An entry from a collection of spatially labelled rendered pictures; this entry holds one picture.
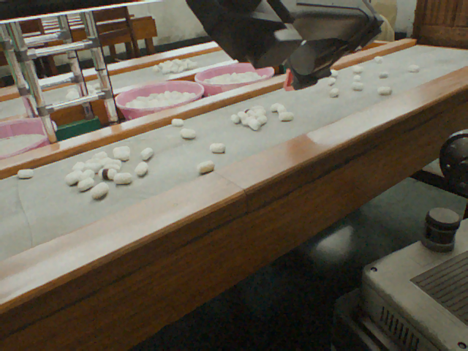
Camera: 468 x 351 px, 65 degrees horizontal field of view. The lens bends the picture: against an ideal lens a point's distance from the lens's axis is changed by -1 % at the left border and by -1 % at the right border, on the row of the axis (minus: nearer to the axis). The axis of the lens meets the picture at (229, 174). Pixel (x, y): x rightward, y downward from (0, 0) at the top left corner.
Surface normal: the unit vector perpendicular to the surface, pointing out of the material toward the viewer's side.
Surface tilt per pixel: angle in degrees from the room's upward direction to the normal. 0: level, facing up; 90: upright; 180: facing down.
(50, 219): 0
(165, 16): 90
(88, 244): 0
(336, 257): 0
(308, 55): 95
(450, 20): 90
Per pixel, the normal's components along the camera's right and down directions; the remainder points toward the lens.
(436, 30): -0.81, 0.34
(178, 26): 0.57, 0.36
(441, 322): -0.10, -0.87
